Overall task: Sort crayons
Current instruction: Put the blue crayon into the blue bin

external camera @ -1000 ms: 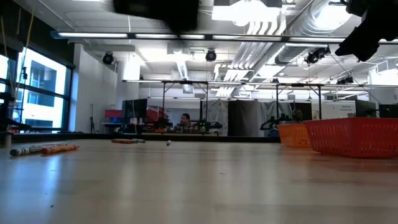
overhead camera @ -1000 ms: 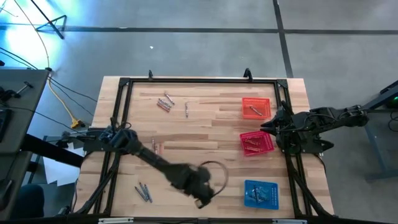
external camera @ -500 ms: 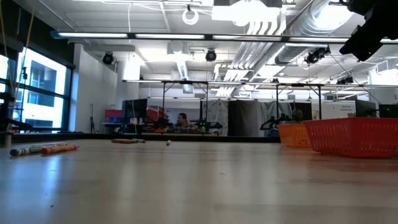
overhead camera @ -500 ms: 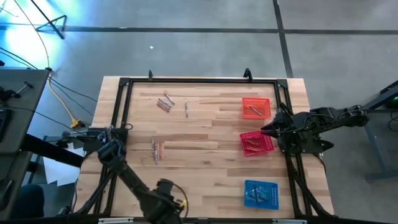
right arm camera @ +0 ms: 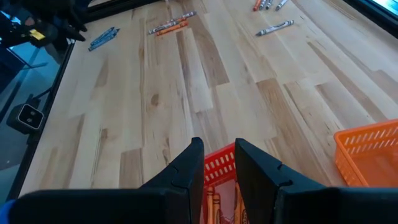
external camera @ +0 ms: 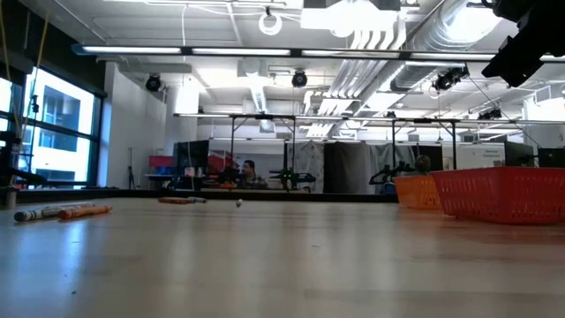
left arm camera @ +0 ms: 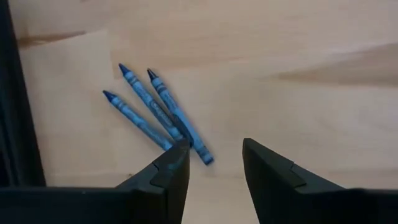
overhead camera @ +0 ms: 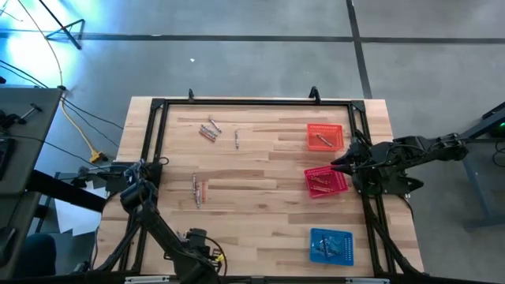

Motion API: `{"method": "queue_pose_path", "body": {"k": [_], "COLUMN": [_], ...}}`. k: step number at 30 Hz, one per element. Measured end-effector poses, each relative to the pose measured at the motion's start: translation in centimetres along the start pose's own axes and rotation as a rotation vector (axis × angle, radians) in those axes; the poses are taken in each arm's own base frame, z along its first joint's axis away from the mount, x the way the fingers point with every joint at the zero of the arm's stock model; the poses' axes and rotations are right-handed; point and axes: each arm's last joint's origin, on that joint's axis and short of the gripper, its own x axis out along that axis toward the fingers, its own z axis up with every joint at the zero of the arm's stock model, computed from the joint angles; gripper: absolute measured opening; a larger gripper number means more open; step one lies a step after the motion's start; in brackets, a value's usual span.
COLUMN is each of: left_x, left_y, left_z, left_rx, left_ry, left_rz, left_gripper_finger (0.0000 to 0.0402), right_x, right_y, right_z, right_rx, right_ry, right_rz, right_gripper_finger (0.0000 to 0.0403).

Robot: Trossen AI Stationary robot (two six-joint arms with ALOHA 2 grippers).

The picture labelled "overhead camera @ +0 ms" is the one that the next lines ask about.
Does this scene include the grey metal table frame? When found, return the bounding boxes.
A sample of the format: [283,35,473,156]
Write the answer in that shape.
[433,100,505,230]

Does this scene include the black clamp handle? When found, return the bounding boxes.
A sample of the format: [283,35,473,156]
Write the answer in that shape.
[0,103,43,129]

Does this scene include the tall black tripod stand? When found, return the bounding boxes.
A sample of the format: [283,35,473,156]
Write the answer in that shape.
[37,0,86,50]

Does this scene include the red plastic basket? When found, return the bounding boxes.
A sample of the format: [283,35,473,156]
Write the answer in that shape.
[303,165,350,200]

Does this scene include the black metal rig frame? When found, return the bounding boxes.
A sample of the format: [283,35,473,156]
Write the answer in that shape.
[94,85,425,277]

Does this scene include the blue plastic basket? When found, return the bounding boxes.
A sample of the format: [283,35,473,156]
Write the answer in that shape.
[309,227,355,267]

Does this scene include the dark grey side desk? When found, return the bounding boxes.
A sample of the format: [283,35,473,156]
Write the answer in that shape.
[0,87,107,279]

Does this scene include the silver aluminium bar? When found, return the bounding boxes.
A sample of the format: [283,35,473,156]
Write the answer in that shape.
[124,275,170,283]
[345,277,391,284]

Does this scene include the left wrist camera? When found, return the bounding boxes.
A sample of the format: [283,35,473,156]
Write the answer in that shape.
[188,227,209,246]

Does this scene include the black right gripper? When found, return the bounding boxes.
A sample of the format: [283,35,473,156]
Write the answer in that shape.
[330,137,390,176]

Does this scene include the orange plastic basket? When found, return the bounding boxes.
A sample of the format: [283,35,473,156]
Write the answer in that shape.
[306,123,345,151]

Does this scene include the black floor cable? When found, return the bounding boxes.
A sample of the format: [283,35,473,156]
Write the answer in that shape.
[61,96,125,131]

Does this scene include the yellow extension cable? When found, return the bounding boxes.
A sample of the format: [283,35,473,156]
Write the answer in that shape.
[15,0,106,163]

